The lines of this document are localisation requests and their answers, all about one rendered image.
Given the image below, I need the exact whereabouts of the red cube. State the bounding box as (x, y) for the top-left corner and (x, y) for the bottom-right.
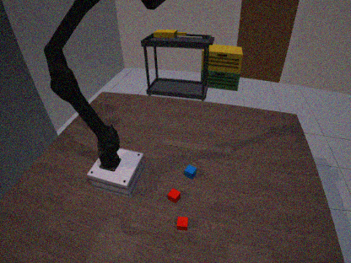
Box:
(167, 188), (181, 204)
(177, 217), (188, 231)

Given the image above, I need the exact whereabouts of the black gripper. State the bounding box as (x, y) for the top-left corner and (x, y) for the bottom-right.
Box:
(141, 0), (166, 10)

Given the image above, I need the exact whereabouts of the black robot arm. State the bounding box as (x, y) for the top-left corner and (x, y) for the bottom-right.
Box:
(44, 0), (122, 172)

